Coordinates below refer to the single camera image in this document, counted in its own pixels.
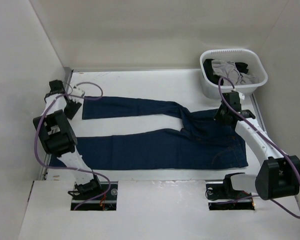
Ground dark blue denim trousers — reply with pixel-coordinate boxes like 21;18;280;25
77;96;248;171

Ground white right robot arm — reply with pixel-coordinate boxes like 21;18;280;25
214;91;300;200

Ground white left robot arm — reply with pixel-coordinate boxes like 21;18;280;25
33;80;103;200

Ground white plastic laundry basket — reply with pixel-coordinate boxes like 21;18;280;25
199;48;268;99

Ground grey garment in basket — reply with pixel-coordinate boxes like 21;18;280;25
211;59;258;85

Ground black garment in basket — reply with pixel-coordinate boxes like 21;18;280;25
203;58;249;85

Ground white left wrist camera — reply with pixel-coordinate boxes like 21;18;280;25
71;86;85;99

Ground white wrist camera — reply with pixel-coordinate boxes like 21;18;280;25
237;91;245;101
71;86;85;99

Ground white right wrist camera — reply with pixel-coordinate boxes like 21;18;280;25
237;91;245;101

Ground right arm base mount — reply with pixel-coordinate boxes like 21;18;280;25
205;181;255;211

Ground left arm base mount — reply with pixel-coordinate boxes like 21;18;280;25
67;175;119;212

